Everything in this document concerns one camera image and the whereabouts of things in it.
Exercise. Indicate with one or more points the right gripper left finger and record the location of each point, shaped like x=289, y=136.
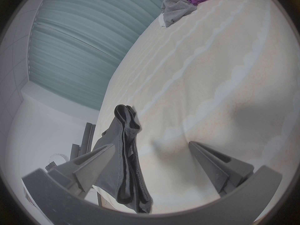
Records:
x=91, y=170

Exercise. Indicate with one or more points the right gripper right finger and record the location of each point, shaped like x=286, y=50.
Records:
x=215, y=167

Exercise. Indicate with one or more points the black T-shirt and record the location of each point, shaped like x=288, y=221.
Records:
x=126, y=163

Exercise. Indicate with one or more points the bed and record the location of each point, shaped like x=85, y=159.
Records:
x=211, y=90

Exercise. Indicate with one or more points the black chest of drawers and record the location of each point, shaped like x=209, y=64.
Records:
x=85, y=137

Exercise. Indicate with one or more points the round white disc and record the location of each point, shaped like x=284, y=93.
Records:
x=58, y=159

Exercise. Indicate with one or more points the blue-green curtain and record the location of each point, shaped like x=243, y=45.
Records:
x=105, y=15
x=70, y=74

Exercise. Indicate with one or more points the grey garment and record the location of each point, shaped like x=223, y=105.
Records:
x=174, y=10

